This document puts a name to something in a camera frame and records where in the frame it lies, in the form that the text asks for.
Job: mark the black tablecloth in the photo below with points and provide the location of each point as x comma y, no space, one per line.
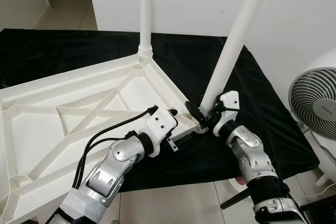
184,56

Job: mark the white floor fan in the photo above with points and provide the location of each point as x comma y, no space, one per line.
315,103

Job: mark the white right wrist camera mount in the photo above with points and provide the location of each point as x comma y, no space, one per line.
229,103

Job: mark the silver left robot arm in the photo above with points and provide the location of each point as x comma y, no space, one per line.
113,166

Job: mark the white plastic table leg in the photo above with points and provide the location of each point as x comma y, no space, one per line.
146,9
236,35

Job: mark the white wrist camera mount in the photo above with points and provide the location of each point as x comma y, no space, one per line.
229,103
160,124

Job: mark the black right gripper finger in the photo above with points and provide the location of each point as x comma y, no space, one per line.
195,112

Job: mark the white plastic table top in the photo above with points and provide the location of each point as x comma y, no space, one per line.
37,124

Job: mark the black table frame leg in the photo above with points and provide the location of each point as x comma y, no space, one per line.
233,200

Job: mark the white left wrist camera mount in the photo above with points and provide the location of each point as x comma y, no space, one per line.
160,124

